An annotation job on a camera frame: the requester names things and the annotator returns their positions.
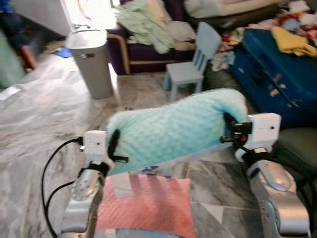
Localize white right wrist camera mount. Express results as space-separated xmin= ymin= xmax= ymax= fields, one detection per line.
xmin=246 ymin=113 xmax=282 ymax=154

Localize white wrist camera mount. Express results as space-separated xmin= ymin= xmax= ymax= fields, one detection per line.
xmin=246 ymin=113 xmax=282 ymax=154
xmin=82 ymin=130 xmax=113 ymax=167

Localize colourful pile of clothes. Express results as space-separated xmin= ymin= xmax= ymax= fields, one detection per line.
xmin=212 ymin=0 xmax=317 ymax=70

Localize white paper sheet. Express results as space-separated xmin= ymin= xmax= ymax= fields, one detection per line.
xmin=0 ymin=85 xmax=23 ymax=101

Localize grey plastic trash bin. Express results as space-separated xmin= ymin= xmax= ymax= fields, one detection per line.
xmin=65 ymin=28 xmax=115 ymax=99

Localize yellow cloth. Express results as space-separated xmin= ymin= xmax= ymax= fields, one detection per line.
xmin=270 ymin=26 xmax=317 ymax=58

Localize light green blanket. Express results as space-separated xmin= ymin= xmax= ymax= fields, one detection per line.
xmin=116 ymin=0 xmax=175 ymax=55

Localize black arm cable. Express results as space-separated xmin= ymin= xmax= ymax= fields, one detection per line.
xmin=41 ymin=137 xmax=85 ymax=237
xmin=233 ymin=139 xmax=317 ymax=199

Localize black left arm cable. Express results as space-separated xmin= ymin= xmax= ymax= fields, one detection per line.
xmin=41 ymin=137 xmax=85 ymax=237

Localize pale green object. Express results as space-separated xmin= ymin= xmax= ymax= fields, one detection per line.
xmin=0 ymin=31 xmax=26 ymax=89

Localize pink dotted plush pillow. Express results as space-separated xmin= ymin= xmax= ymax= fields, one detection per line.
xmin=96 ymin=174 xmax=197 ymax=238

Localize beige pillow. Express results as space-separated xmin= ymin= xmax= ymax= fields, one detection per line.
xmin=166 ymin=21 xmax=197 ymax=51

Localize person in dark blue clothes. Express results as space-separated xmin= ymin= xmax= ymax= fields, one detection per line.
xmin=0 ymin=0 xmax=38 ymax=70

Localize small blue item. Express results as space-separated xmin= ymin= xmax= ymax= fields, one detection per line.
xmin=53 ymin=47 xmax=73 ymax=58

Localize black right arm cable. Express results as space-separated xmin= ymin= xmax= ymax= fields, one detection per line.
xmin=233 ymin=139 xmax=317 ymax=199

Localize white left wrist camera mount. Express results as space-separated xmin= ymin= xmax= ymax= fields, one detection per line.
xmin=82 ymin=130 xmax=113 ymax=167

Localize small light blue chair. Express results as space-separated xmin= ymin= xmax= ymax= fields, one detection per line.
xmin=163 ymin=22 xmax=222 ymax=103

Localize cream cushion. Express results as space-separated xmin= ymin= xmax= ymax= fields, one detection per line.
xmin=185 ymin=0 xmax=284 ymax=19

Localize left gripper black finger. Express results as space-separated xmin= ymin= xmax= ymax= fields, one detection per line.
xmin=108 ymin=130 xmax=121 ymax=156

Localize grey-green sofa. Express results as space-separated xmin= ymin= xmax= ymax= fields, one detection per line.
xmin=203 ymin=64 xmax=317 ymax=238

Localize blue hard-shell suitcase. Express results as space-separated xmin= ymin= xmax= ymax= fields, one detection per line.
xmin=230 ymin=28 xmax=317 ymax=128

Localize teal dotted plush pillow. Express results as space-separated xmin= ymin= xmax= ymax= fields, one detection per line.
xmin=106 ymin=88 xmax=249 ymax=176

